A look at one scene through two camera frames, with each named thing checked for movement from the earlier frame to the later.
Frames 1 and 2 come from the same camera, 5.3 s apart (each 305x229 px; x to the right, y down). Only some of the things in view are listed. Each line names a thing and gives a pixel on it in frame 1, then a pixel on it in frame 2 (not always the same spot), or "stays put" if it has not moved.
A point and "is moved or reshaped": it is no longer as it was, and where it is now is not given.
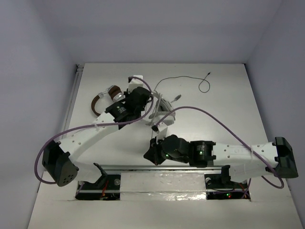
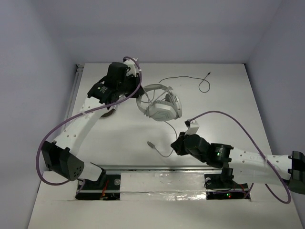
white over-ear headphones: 163,108 is moved or reshaped
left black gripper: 142,96 to 133,88
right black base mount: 216,188 stays put
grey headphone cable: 203,79 is moved or reshaped
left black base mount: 107,188 stays put
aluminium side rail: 73,98 stays put
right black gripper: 153,153 to 178,145
